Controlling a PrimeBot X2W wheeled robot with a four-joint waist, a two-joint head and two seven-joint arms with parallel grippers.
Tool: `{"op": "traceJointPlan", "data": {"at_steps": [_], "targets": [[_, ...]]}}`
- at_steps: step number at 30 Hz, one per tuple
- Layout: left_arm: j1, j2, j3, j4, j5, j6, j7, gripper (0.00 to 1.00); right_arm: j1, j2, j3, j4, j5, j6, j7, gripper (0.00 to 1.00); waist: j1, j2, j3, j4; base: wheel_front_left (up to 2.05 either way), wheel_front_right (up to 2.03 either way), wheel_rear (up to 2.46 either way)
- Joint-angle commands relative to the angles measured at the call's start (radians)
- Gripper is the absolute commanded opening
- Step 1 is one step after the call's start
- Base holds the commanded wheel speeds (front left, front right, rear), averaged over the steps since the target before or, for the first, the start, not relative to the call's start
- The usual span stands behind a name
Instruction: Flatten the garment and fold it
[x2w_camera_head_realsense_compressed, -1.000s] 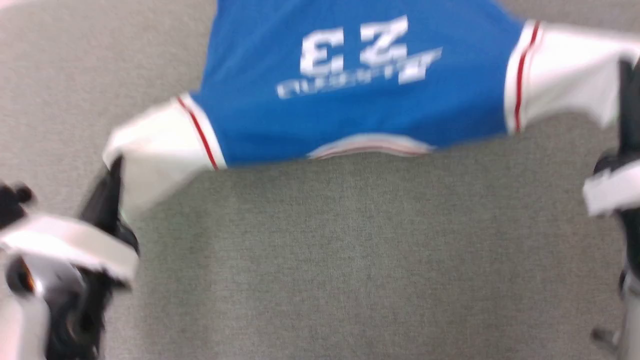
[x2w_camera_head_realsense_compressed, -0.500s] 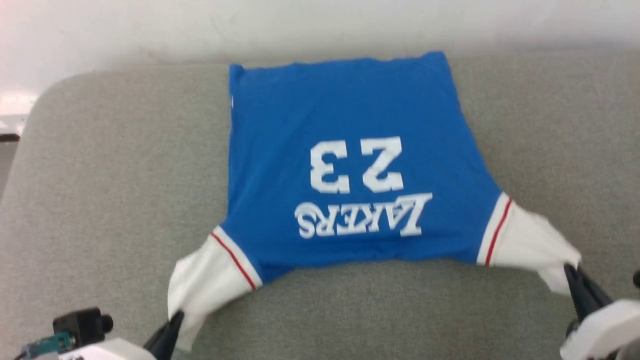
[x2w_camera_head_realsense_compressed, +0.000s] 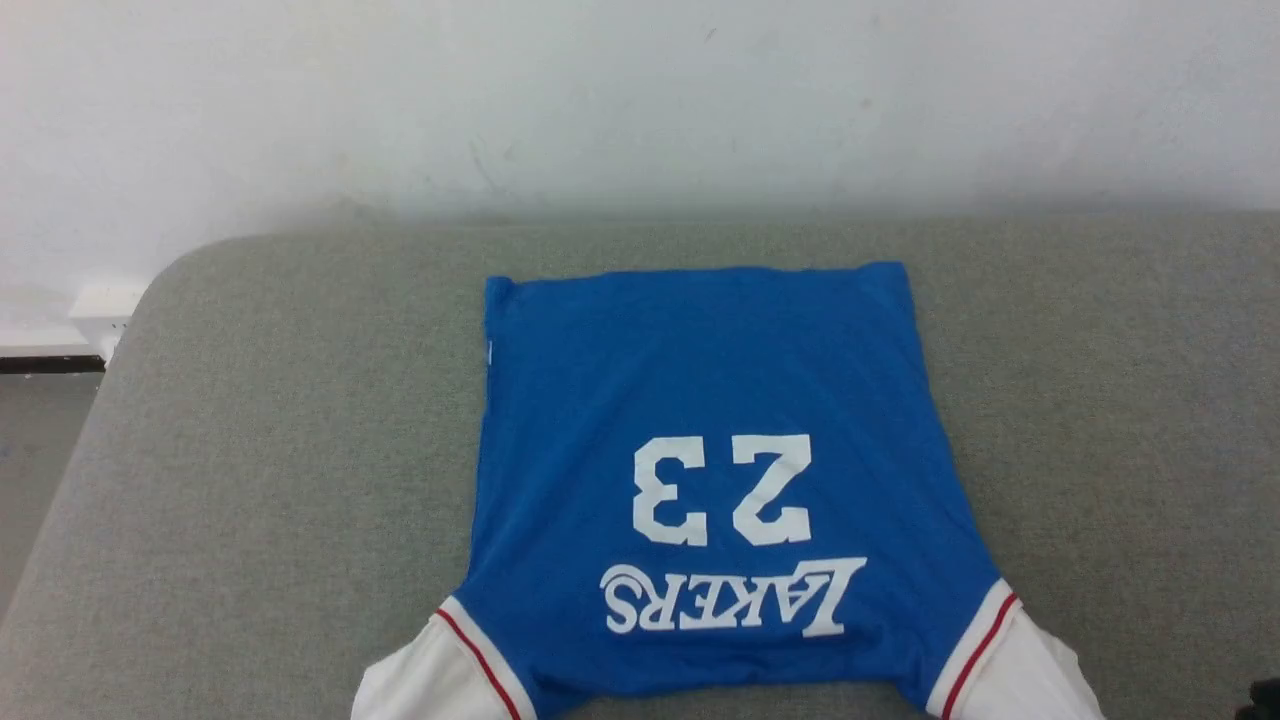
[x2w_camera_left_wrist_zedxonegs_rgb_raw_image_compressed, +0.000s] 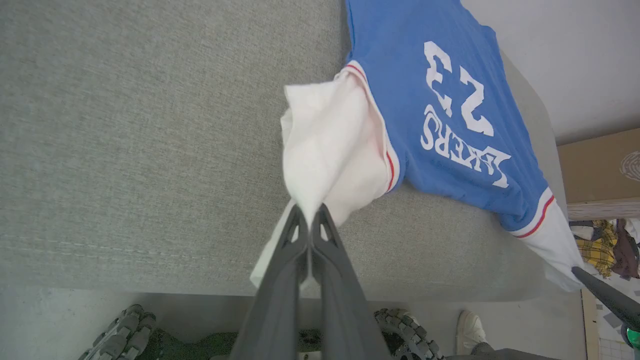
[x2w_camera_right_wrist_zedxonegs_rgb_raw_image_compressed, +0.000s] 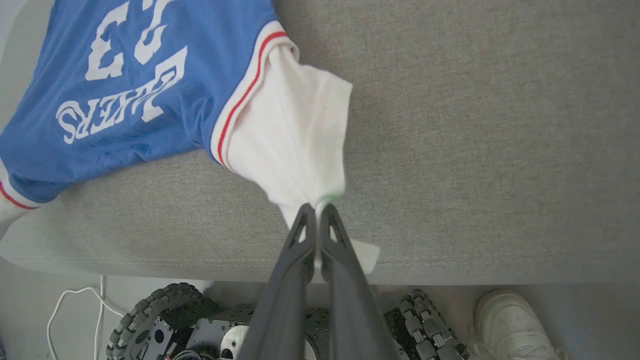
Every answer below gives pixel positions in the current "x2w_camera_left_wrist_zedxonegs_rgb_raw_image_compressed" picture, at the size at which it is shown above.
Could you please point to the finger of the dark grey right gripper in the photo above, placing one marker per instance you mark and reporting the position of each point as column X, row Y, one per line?
column 610, row 297

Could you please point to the brown cardboard box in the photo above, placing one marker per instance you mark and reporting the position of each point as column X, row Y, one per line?
column 595, row 170

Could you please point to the blue white basketball jersey shirt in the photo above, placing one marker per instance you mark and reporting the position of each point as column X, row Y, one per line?
column 400, row 100

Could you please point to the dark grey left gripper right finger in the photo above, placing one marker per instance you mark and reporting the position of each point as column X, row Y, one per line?
column 340, row 310

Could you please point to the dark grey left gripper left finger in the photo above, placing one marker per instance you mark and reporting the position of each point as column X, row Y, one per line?
column 275, row 300

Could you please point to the yellow plaid garment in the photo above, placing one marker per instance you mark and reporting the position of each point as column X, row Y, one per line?
column 597, row 250

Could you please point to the grey trouser leg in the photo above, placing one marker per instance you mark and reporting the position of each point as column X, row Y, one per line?
column 500, row 354

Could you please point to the grey mecanum wheel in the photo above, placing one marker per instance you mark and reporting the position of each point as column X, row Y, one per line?
column 410, row 335
column 117, row 335

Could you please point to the white shoe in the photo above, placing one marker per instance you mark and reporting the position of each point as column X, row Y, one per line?
column 470, row 330

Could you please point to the dark maroon garment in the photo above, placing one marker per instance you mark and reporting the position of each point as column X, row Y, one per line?
column 627, row 250

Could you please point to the grey fabric sofa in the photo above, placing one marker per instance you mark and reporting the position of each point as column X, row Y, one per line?
column 140, row 150

